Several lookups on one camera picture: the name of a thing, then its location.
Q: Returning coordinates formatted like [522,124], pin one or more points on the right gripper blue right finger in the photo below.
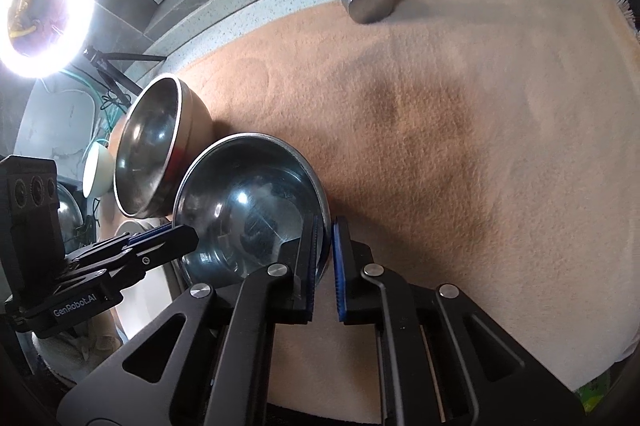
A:
[355,295]

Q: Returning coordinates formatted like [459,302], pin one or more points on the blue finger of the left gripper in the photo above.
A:
[153,248]

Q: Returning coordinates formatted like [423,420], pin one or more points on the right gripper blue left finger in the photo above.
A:
[301,256]

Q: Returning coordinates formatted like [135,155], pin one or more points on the white plate grey branch pattern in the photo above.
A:
[144,301]

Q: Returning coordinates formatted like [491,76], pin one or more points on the large steel bowl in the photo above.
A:
[246,195]

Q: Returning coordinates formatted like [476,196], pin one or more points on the light blue ceramic bowl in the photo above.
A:
[98,172]

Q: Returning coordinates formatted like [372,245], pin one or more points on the small steel bowl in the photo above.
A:
[165,130]

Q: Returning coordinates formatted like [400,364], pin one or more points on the gloved left hand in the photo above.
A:
[72,355]

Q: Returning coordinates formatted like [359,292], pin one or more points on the steel pot lid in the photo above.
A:
[69,215]

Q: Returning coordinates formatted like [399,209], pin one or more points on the tan cloth mat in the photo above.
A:
[491,144]

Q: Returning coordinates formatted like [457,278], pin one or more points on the ring light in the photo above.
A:
[41,37]

